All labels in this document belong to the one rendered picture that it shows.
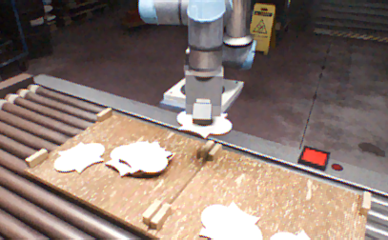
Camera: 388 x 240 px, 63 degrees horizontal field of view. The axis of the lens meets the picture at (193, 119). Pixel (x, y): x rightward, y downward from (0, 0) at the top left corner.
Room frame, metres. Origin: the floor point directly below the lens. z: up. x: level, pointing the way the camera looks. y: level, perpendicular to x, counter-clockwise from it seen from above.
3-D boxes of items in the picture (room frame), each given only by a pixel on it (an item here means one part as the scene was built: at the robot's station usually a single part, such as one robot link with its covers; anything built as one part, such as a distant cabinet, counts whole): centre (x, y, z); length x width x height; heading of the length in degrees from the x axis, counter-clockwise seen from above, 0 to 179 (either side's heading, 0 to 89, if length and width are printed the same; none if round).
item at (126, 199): (0.71, 0.20, 0.93); 0.41 x 0.35 x 0.02; 61
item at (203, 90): (0.66, -0.02, 1.17); 0.12 x 0.09 x 0.16; 174
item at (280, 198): (0.51, -0.17, 0.93); 0.41 x 0.35 x 0.02; 60
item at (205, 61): (0.68, -0.02, 1.25); 0.08 x 0.08 x 0.05
